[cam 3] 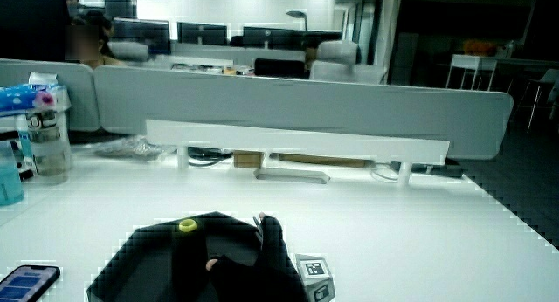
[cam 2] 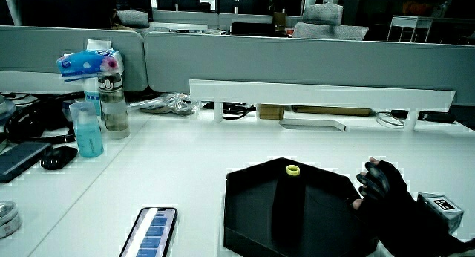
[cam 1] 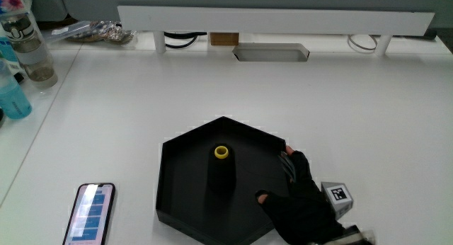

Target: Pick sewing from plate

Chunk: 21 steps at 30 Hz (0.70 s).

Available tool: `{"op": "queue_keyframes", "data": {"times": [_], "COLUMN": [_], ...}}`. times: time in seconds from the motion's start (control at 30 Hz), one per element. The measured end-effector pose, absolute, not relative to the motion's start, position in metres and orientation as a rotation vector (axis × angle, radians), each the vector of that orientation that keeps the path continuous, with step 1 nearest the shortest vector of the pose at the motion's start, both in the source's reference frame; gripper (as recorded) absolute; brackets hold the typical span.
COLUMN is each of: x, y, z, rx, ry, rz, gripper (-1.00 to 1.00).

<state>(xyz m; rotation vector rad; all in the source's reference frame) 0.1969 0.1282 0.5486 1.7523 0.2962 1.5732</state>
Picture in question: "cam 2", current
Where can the person's right hand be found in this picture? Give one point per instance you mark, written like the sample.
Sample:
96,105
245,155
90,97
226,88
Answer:
393,216

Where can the black sewing thread spool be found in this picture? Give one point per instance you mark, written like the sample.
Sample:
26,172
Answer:
288,205

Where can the black hexagonal plate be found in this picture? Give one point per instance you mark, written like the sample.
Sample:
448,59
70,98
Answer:
248,212

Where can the person's right forearm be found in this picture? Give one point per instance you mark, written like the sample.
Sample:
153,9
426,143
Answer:
466,250

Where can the black power adapter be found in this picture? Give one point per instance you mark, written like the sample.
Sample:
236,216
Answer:
436,117

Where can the flat brown board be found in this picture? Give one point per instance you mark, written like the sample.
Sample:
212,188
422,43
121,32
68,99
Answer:
330,110

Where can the white desk shelf riser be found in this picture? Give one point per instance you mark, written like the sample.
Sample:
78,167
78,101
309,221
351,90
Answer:
315,93

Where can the small cardboard box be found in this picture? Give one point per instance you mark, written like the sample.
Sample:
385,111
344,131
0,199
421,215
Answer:
271,112

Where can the long grey desk partition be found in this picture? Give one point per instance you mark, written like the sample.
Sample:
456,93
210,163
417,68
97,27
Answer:
297,64

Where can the white metal rack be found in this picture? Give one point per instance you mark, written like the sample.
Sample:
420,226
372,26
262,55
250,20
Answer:
410,25

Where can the grey office chair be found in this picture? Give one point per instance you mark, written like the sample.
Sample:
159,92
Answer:
326,23
133,18

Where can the brown bag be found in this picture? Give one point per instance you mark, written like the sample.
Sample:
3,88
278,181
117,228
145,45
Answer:
279,21

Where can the smartphone with lit screen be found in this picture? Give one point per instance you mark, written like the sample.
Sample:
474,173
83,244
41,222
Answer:
152,231

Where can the crumpled clear plastic bag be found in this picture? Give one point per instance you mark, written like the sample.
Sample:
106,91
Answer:
174,104

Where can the black computer monitor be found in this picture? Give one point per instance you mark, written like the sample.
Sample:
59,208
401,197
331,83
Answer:
177,1
237,3
130,0

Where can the clear water bottle dark lid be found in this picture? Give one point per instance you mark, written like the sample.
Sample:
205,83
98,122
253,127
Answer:
114,108

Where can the translucent blue bottle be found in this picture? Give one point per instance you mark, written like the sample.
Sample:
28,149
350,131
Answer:
87,134

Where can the white spray bottle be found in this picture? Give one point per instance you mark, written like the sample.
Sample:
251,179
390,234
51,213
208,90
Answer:
91,91

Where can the black computer mouse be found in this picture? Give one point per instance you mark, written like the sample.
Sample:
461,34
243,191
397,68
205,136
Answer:
58,157

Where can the blue tissue pack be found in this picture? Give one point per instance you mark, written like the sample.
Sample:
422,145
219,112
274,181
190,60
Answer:
87,64

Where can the black headphones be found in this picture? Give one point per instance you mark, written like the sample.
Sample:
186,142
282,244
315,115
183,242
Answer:
33,117

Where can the dark flat phone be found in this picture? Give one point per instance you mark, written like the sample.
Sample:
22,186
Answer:
18,160

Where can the short grey desk partition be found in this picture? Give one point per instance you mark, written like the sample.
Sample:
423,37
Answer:
37,51

